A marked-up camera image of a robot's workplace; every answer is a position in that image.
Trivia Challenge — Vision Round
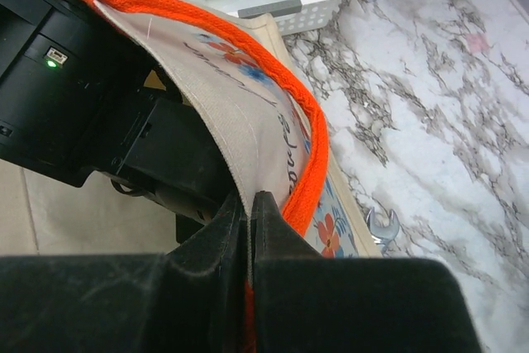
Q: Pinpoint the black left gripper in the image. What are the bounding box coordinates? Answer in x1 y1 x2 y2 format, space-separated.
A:
1 0 236 241

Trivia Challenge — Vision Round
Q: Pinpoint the silver open-end wrench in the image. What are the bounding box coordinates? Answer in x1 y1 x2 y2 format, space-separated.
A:
365 208 401 255

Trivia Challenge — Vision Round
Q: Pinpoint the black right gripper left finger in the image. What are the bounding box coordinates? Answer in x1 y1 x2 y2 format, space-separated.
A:
1 194 245 352

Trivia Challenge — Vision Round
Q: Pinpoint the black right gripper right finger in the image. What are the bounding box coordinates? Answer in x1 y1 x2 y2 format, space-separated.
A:
252 192 481 352

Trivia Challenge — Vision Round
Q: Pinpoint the beige canvas tote bag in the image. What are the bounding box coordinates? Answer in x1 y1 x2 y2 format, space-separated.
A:
0 0 384 259

